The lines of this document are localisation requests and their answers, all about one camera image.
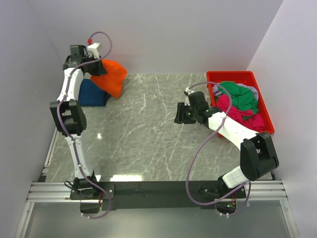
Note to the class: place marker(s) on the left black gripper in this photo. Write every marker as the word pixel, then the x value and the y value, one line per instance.
pixel 100 70

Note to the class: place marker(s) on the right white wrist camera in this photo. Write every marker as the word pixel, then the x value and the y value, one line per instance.
pixel 187 92

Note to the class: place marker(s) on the orange t shirt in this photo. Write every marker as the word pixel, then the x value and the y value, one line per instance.
pixel 112 82

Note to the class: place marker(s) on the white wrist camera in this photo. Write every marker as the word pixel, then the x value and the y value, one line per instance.
pixel 187 92
pixel 93 50

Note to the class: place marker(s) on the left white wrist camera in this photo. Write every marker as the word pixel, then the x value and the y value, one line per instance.
pixel 93 50

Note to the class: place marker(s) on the black base beam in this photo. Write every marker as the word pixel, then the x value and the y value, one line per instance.
pixel 153 194

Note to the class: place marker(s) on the red plastic bin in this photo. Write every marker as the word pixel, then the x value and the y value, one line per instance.
pixel 244 77

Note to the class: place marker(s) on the lavender t shirt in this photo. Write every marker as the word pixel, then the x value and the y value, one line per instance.
pixel 217 92

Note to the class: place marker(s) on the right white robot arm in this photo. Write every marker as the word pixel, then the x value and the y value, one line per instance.
pixel 257 152

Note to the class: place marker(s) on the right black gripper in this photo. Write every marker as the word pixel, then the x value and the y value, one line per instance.
pixel 180 117

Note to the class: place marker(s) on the green t shirt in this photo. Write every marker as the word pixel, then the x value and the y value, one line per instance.
pixel 244 97

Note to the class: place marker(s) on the magenta t shirt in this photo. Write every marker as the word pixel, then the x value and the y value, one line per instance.
pixel 246 118

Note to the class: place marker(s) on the folded blue t shirt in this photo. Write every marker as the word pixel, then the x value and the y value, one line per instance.
pixel 90 95

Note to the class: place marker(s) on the aluminium frame rail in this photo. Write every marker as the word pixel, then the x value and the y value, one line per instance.
pixel 28 207

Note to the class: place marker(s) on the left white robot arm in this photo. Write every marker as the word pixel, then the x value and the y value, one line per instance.
pixel 69 117

